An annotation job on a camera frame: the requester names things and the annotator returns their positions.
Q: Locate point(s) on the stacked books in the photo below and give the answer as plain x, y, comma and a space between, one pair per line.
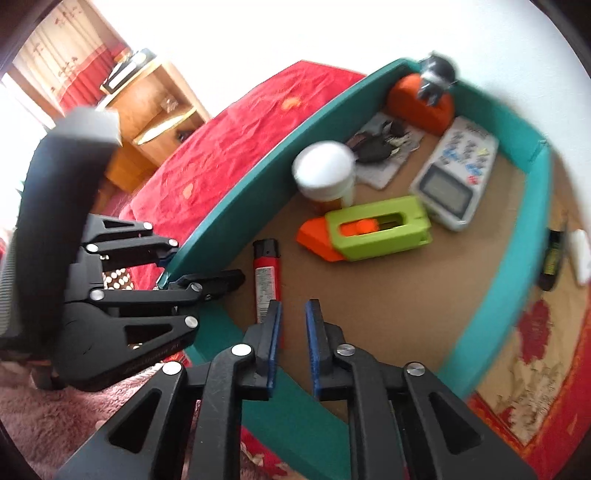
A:
127, 69

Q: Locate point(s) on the white lidded pill bottle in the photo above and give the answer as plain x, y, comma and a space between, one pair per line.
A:
323, 166

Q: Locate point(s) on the red lighter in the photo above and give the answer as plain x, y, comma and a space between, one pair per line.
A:
267, 281

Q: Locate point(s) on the white earbuds case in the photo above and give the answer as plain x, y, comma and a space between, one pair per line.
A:
581, 258

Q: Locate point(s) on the printed plastic card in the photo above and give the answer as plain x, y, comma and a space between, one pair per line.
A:
385, 177

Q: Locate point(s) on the wooden nightstand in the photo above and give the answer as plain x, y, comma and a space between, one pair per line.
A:
147, 106

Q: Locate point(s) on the green orange utility knife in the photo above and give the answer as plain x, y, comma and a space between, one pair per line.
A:
415, 217

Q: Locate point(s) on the pink fluffy rug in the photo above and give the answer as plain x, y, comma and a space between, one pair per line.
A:
37, 415

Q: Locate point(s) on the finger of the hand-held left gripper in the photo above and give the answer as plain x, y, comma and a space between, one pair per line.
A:
134, 251
152, 297

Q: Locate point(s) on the teal cardboard box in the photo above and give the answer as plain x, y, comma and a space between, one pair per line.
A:
508, 286

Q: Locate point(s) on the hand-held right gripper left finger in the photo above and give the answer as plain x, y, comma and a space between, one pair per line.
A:
274, 341

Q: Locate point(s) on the white remote control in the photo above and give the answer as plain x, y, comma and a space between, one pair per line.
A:
452, 189

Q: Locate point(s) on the polka dot cloth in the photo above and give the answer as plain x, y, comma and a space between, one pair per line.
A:
117, 279

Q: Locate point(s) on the red printed blanket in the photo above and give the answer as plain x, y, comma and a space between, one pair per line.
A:
221, 161

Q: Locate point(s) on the clear glass trinket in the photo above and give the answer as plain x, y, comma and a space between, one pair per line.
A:
169, 104

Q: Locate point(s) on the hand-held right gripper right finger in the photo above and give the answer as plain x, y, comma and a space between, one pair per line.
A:
314, 341

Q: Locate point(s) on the red and beige curtain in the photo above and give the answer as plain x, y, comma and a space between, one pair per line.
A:
69, 46

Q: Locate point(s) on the orange toy with grey figurine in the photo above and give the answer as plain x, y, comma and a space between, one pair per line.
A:
415, 106

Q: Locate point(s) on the small dark trinket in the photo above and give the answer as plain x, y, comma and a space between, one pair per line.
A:
184, 135

